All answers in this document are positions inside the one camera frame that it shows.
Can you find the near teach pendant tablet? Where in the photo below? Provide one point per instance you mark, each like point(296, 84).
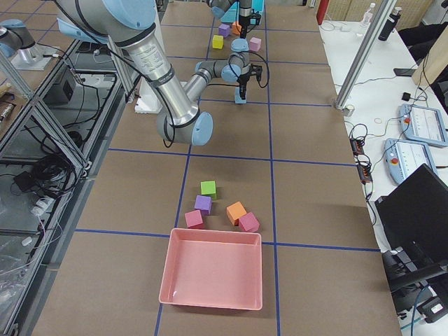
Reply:
point(404, 157)

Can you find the far teach pendant tablet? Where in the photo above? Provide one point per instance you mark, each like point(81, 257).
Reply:
point(420, 123)

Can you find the orange foam block far side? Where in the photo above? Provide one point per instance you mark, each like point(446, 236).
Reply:
point(234, 212)

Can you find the aluminium frame post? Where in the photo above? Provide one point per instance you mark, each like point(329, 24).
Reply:
point(364, 50)

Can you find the magenta foam block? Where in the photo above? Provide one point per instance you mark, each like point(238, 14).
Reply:
point(249, 223)
point(194, 220)

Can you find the light blue plastic bin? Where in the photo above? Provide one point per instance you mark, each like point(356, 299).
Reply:
point(232, 13)

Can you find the orange foam block near bin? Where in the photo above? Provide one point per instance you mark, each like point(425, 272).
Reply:
point(236, 28)

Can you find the pink foam block near left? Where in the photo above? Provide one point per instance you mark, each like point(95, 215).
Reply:
point(255, 44)

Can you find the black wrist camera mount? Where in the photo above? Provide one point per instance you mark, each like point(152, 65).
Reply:
point(255, 18)
point(256, 71)

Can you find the black water bottle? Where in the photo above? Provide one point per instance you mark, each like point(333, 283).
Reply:
point(390, 24)

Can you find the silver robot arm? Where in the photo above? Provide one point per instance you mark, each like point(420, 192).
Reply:
point(131, 26)
point(245, 11)

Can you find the purple foam block far side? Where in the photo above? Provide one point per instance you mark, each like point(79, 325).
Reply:
point(203, 203)

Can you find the red plastic bin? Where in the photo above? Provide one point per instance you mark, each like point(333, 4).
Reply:
point(211, 268)

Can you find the light blue block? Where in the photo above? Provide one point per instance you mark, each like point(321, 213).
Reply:
point(237, 97)

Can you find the teach pendant tablet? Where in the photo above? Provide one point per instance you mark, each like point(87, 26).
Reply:
point(420, 123)
point(404, 157)

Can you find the yellow foam block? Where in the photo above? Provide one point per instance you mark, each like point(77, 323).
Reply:
point(217, 42)

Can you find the magenta foam block far side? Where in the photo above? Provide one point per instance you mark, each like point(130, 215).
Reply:
point(249, 223)

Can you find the purple foam block near bin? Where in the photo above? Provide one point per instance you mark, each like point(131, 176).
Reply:
point(224, 30)

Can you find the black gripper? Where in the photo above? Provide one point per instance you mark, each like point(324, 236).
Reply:
point(242, 81)
point(244, 20)

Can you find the green foam block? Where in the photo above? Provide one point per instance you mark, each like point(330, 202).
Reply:
point(208, 188)

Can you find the black laptop on desk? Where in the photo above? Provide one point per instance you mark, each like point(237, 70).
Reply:
point(415, 214)

